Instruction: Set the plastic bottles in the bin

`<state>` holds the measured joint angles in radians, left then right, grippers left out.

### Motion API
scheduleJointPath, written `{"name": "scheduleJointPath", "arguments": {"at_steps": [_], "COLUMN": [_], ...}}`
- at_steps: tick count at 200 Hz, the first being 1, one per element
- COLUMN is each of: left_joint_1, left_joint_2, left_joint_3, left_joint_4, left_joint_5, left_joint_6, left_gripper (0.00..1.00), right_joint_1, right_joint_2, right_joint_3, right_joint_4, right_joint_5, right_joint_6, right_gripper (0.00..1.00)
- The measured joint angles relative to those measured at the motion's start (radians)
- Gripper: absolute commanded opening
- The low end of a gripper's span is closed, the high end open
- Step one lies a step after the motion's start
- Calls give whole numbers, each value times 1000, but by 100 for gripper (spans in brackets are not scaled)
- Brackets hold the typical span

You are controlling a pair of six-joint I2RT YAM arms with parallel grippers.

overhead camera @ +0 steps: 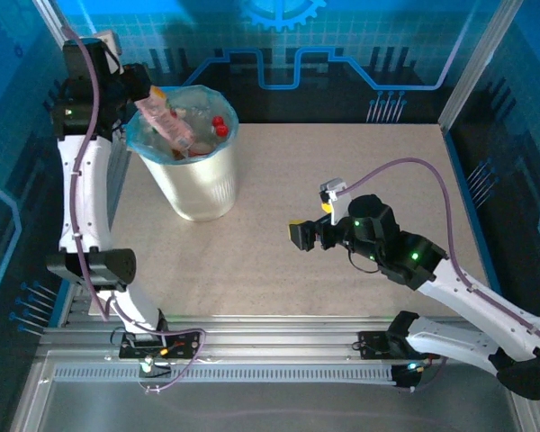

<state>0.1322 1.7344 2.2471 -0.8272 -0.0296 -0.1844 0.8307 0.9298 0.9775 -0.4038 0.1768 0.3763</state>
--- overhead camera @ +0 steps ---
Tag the pink label plastic bottle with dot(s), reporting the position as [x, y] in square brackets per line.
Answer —
[166, 121]

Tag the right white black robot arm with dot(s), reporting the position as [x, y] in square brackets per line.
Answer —
[477, 306]

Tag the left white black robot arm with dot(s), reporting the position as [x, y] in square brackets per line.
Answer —
[94, 198]

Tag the grey metal panel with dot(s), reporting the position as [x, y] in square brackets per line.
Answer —
[274, 405]

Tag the black connector box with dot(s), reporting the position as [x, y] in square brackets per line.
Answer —
[402, 378]

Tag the white connector plug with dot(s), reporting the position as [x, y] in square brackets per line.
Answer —
[147, 366]

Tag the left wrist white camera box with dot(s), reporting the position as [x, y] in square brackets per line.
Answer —
[108, 45]

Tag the aluminium mounting rail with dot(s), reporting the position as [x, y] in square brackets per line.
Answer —
[274, 337]

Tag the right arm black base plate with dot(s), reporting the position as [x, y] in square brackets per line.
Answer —
[373, 344]

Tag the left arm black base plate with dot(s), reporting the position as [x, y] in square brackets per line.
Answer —
[186, 346]

